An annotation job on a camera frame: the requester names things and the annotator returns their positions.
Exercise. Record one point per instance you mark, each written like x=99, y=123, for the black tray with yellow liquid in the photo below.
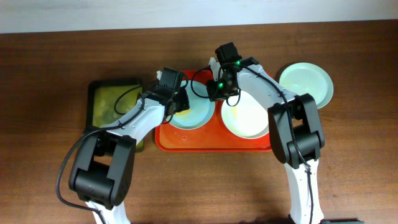
x=109, y=99

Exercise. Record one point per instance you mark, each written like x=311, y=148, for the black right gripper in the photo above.
x=213, y=96

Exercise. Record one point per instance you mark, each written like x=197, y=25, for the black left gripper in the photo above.
x=181, y=103

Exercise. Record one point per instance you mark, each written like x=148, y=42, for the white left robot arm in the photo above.
x=102, y=170

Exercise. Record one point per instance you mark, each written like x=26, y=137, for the white plate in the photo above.
x=245, y=117

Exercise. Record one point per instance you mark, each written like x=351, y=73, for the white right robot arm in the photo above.
x=295, y=130

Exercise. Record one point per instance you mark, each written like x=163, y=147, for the red plastic tray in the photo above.
x=211, y=137

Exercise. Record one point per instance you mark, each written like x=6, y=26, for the light green plate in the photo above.
x=304, y=77

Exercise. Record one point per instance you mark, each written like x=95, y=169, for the light blue plate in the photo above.
x=200, y=112

